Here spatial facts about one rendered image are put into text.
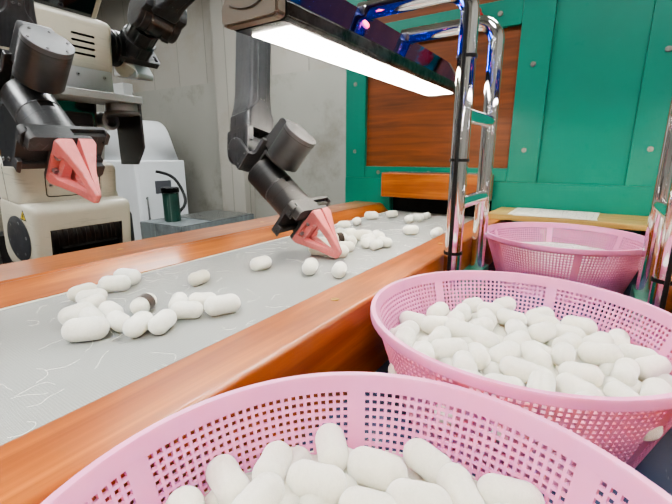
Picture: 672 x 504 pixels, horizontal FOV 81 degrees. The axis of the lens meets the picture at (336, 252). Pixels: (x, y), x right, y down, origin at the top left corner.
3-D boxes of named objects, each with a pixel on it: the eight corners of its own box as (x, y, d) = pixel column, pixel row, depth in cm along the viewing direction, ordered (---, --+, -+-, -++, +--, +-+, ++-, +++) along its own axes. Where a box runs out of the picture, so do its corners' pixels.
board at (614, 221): (486, 218, 92) (486, 213, 91) (500, 211, 104) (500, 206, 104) (669, 233, 74) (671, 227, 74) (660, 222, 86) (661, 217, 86)
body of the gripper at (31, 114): (113, 136, 54) (87, 101, 55) (23, 133, 45) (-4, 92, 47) (102, 172, 57) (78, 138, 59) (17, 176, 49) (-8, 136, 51)
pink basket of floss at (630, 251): (536, 316, 59) (544, 254, 56) (455, 267, 84) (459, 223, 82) (690, 306, 63) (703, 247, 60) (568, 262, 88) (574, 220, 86)
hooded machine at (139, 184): (194, 243, 421) (183, 120, 392) (146, 254, 374) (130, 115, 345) (156, 237, 452) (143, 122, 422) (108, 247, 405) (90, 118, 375)
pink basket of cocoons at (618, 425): (344, 494, 28) (345, 372, 25) (382, 332, 53) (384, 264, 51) (810, 577, 22) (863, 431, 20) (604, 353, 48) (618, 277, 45)
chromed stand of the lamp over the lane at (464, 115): (341, 296, 67) (342, -1, 56) (393, 269, 83) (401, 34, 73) (453, 321, 57) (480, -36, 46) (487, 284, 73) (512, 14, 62)
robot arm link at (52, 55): (38, 80, 60) (-35, 69, 53) (54, 8, 55) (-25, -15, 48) (77, 132, 58) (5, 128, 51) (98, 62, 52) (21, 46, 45)
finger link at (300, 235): (366, 235, 65) (329, 196, 67) (343, 243, 59) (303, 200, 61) (343, 263, 68) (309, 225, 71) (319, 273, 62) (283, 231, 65)
